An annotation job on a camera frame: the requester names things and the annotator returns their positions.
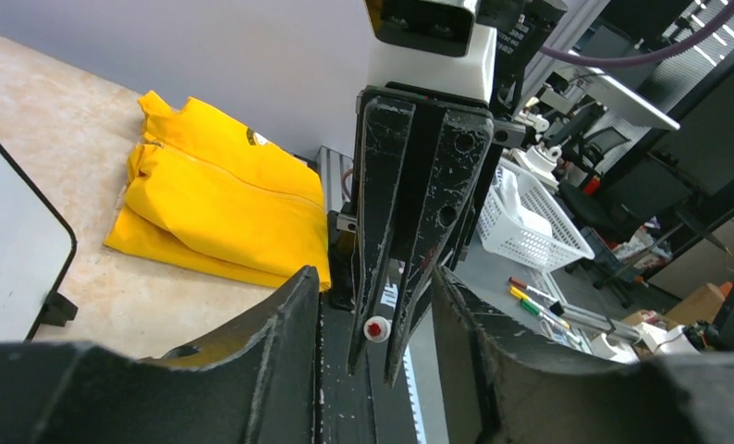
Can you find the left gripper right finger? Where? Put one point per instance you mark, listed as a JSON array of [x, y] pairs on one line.
[[503, 382]]

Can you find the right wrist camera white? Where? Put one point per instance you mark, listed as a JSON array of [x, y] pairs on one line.
[[438, 47]]

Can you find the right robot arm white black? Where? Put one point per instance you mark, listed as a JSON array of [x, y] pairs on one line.
[[522, 29]]

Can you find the white whiteboard black frame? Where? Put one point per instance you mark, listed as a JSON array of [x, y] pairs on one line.
[[37, 246]]

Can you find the white plastic basket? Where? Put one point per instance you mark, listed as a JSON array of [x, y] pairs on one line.
[[522, 221]]

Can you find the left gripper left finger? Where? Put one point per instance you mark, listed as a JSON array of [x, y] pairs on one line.
[[250, 380]]

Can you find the red white marker pen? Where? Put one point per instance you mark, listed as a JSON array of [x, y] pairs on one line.
[[377, 329]]

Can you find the coloured markers on table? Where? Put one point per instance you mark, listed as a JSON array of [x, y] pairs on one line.
[[517, 289]]

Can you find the yellow folded garment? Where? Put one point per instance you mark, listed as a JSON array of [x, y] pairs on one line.
[[206, 192]]

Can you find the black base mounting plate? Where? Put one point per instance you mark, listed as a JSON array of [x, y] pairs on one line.
[[358, 407]]

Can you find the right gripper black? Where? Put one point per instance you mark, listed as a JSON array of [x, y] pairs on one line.
[[421, 165]]

